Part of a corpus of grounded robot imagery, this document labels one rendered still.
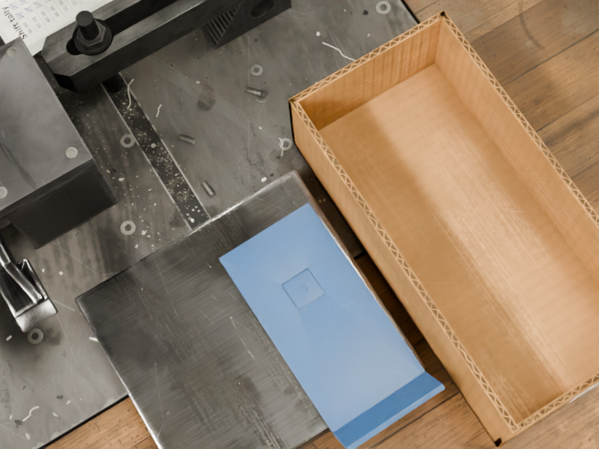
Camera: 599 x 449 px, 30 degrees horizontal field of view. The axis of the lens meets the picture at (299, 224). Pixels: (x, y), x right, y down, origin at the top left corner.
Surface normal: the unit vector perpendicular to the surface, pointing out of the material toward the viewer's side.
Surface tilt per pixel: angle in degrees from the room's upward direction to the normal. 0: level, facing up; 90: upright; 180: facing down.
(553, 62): 0
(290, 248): 0
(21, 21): 0
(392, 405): 60
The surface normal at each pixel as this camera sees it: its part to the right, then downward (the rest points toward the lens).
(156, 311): -0.04, -0.32
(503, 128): -0.85, 0.51
